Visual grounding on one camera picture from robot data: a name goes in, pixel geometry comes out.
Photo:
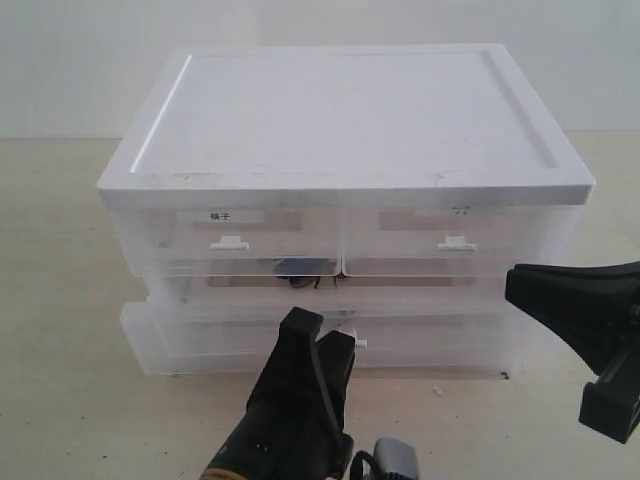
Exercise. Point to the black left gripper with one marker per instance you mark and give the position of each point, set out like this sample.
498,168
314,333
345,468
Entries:
293,425

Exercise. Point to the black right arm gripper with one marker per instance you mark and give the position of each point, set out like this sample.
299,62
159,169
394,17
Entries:
595,311

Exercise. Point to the keys with blue fob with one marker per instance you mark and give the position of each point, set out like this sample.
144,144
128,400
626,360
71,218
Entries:
302,273

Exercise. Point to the wide clear drawer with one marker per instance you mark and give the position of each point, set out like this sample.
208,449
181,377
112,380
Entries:
182,339

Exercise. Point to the top right small drawer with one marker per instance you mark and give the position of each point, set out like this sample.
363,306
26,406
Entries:
404,243

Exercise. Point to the small drawer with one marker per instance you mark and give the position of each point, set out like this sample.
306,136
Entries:
249,242
404,243

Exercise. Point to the top left small drawer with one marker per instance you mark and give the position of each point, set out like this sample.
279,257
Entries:
249,242

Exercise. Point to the translucent white drawer cabinet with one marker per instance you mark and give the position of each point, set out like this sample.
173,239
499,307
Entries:
452,127

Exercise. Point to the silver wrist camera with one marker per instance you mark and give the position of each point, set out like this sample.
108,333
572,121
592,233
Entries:
394,459

